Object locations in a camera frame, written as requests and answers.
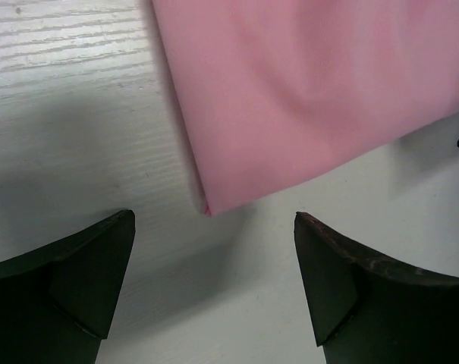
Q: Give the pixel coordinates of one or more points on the pink t-shirt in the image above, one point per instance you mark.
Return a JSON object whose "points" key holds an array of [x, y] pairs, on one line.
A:
{"points": [[275, 93]]}

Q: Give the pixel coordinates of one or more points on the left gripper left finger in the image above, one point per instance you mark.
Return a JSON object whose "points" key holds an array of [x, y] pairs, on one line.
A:
{"points": [[57, 302]]}

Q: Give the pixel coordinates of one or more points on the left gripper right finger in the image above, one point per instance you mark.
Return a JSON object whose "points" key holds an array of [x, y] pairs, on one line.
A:
{"points": [[367, 307]]}

